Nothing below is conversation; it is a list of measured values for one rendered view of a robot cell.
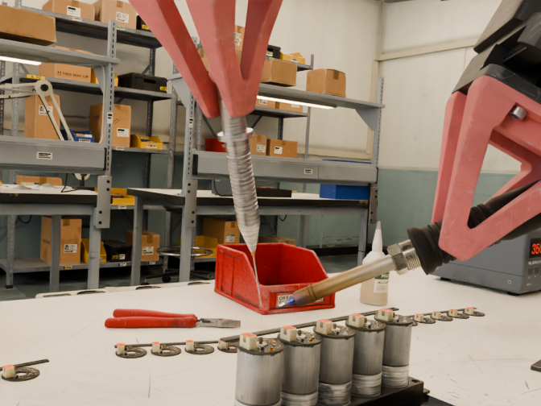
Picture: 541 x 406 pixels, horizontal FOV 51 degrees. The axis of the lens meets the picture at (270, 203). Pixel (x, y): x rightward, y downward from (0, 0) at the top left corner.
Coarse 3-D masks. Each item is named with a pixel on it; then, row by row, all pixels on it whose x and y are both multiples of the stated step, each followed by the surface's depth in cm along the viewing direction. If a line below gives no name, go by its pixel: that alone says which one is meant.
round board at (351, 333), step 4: (340, 328) 34; (344, 328) 34; (348, 328) 34; (316, 332) 33; (332, 332) 33; (336, 332) 32; (340, 332) 33; (344, 332) 33; (348, 332) 33; (352, 332) 33; (324, 336) 32; (328, 336) 32; (332, 336) 32; (336, 336) 32; (340, 336) 32; (344, 336) 32; (348, 336) 32; (352, 336) 33
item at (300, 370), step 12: (300, 336) 31; (288, 348) 31; (300, 348) 30; (312, 348) 31; (288, 360) 31; (300, 360) 30; (312, 360) 31; (288, 372) 31; (300, 372) 30; (312, 372) 31; (288, 384) 31; (300, 384) 31; (312, 384) 31; (288, 396) 31; (300, 396) 31; (312, 396) 31
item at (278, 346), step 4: (264, 340) 31; (268, 340) 30; (272, 340) 31; (268, 344) 30; (272, 344) 30; (276, 344) 30; (280, 344) 30; (240, 348) 29; (244, 348) 29; (256, 348) 29; (260, 348) 29; (264, 348) 29; (268, 348) 29; (276, 348) 29; (280, 348) 29; (248, 352) 29; (252, 352) 29; (256, 352) 29; (260, 352) 29; (264, 352) 29; (268, 352) 29; (272, 352) 29; (276, 352) 29
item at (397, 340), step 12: (384, 336) 36; (396, 336) 36; (408, 336) 36; (384, 348) 36; (396, 348) 36; (408, 348) 36; (384, 360) 36; (396, 360) 36; (408, 360) 37; (384, 372) 36; (396, 372) 36; (408, 372) 37; (384, 384) 36; (396, 384) 36
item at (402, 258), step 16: (384, 256) 28; (400, 256) 27; (416, 256) 27; (352, 272) 28; (368, 272) 28; (384, 272) 28; (400, 272) 28; (304, 288) 28; (320, 288) 28; (336, 288) 28
